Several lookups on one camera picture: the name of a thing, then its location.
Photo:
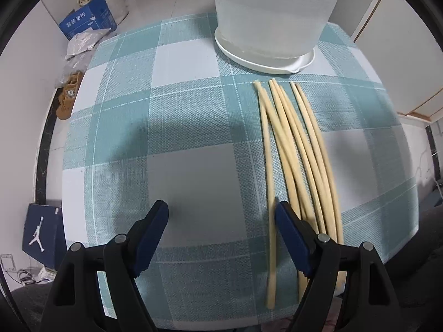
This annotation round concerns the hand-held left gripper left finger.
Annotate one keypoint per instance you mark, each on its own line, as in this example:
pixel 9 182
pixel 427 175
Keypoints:
pixel 152 238

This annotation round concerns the pile of wooden chopsticks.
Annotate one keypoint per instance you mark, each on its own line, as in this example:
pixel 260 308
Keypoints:
pixel 270 193

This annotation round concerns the teal checked tablecloth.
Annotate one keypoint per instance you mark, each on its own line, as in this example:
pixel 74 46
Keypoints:
pixel 193 179

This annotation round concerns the blue cardboard box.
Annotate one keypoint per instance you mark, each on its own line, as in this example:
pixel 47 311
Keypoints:
pixel 86 20

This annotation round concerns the brown shoe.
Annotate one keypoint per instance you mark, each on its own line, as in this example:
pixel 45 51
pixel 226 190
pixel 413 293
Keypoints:
pixel 72 84
pixel 65 107

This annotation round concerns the beige fabric bag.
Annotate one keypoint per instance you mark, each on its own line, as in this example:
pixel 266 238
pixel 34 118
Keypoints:
pixel 117 7

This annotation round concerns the white plastic parcel bag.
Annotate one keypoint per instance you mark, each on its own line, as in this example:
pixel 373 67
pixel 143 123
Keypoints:
pixel 84 41

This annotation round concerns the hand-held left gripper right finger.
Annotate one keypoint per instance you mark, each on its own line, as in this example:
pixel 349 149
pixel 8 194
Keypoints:
pixel 294 242

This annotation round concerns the navy shoe box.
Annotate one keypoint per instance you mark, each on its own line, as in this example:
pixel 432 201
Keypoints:
pixel 38 235

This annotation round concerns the grey plastic utensil holder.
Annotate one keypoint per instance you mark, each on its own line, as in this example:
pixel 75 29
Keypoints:
pixel 270 17

